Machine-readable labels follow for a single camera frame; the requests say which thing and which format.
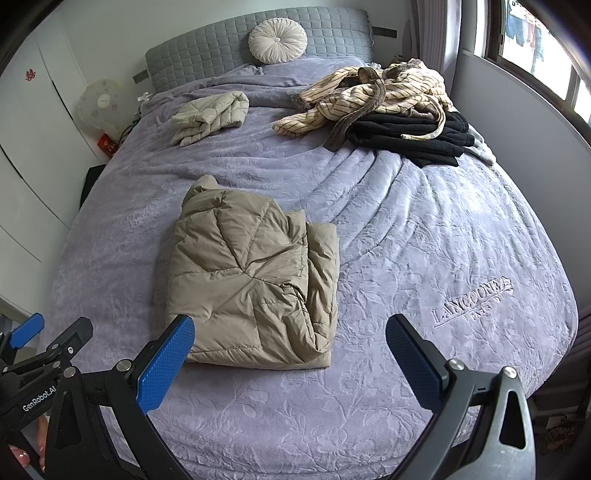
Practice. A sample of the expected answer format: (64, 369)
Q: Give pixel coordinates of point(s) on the white power strip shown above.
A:
(144, 97)

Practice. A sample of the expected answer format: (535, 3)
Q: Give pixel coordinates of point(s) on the light grey garment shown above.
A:
(482, 147)

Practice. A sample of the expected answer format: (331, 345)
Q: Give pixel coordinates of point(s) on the bed with purple cover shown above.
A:
(415, 230)

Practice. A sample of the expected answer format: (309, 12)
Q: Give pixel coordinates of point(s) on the folded cream puffer jacket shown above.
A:
(212, 115)

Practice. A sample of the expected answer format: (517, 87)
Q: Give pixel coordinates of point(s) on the grey curtain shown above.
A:
(434, 41)

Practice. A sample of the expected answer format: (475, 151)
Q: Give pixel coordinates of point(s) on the beige puffer jacket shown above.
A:
(240, 277)

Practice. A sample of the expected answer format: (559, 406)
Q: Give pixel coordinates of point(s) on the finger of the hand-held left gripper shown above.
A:
(27, 330)
(71, 339)

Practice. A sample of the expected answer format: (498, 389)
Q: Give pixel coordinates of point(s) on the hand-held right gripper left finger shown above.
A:
(168, 362)

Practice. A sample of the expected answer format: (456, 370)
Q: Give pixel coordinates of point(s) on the person's left hand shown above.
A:
(21, 456)

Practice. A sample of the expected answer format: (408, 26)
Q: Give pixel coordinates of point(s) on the white wardrobe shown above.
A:
(32, 161)

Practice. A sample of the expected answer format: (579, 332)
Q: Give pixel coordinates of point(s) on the brown patterned bag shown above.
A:
(561, 434)

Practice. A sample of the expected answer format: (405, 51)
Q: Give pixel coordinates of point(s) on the white standing fan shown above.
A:
(99, 104)

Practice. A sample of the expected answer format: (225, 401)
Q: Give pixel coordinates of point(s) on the round cream cushion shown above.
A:
(277, 41)

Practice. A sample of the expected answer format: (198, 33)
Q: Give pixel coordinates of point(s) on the red box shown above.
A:
(107, 146)

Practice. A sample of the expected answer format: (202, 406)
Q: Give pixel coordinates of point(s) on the red paper decal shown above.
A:
(29, 75)

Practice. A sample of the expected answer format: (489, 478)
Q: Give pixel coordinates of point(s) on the cream striped robe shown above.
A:
(369, 97)

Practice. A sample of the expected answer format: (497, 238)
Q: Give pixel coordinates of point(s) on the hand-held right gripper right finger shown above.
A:
(413, 360)

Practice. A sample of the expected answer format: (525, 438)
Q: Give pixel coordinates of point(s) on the window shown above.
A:
(531, 46)

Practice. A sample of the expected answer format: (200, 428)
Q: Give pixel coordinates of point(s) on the grey quilted headboard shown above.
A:
(207, 50)

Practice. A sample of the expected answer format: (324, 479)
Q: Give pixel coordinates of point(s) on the black garment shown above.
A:
(406, 134)

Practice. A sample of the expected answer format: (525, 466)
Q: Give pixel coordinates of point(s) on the black fabric object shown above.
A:
(92, 182)

